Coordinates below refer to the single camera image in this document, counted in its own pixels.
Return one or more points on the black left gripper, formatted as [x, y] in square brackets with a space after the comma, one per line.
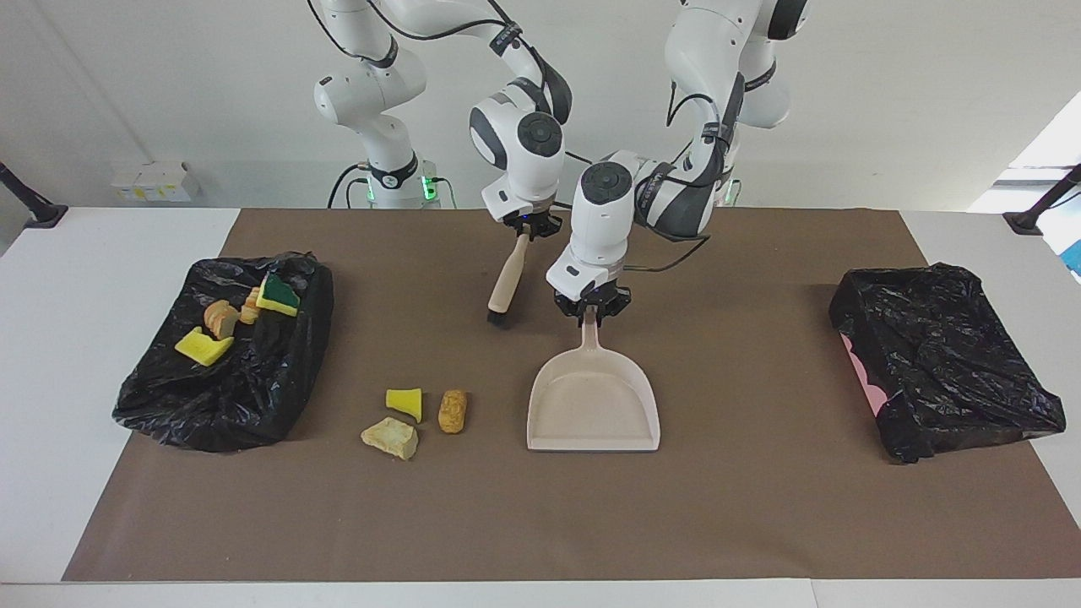
[595, 301]

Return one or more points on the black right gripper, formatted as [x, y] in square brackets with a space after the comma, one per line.
[532, 225]

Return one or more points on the beige brush black bristles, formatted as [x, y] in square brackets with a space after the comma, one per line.
[509, 283]

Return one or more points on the beige plastic dustpan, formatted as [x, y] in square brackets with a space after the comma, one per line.
[591, 414]

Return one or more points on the brown fried croquette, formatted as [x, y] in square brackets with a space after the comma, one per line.
[453, 412]

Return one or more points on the small yellow sponge piece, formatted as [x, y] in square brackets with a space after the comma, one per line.
[404, 401]

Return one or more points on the pale bread chunk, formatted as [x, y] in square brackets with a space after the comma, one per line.
[391, 437]

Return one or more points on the yellow green scouring sponge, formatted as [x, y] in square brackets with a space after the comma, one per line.
[279, 297]

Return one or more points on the striped bread piece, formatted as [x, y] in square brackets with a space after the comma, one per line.
[250, 311]
[221, 319]

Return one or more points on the curved yellow sponge piece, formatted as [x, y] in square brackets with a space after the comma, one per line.
[201, 348]

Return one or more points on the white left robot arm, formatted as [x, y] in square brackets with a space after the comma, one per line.
[604, 228]

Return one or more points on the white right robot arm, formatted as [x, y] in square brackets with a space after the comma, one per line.
[515, 181]

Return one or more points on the pink plastic bin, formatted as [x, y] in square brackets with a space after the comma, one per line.
[863, 371]

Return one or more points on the black trash bag bin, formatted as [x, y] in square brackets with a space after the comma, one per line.
[228, 397]

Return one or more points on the black trash bag liner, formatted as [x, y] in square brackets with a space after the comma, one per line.
[946, 355]

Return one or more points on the brown table mat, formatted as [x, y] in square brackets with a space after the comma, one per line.
[507, 523]

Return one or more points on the black clamp stand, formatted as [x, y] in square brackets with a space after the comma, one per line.
[1026, 221]
[38, 215]

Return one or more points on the blue object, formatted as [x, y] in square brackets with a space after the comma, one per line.
[1075, 257]

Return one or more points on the white wall sockets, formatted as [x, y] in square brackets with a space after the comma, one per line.
[156, 181]

